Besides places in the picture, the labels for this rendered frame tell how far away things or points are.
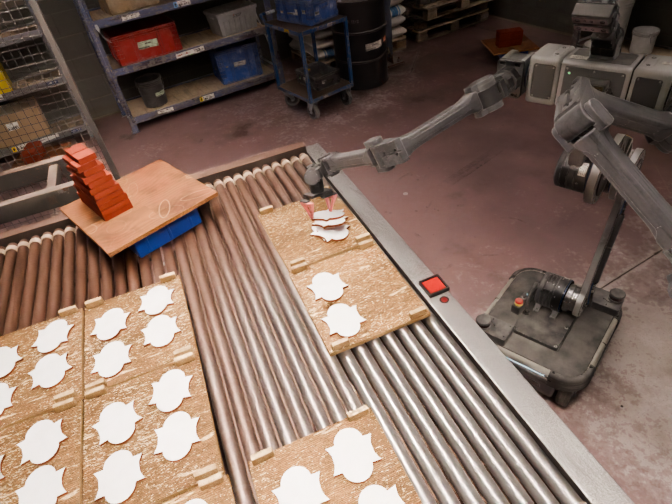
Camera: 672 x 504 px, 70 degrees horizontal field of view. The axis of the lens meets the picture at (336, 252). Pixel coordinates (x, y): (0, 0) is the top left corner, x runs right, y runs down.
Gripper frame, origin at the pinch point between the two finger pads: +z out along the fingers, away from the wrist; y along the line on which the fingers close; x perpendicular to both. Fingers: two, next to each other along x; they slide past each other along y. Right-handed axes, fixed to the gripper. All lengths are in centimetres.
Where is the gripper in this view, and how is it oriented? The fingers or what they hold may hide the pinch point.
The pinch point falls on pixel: (321, 213)
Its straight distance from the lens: 195.6
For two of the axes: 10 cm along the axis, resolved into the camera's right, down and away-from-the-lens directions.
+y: 7.6, -3.5, 5.5
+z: 1.4, 9.2, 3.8
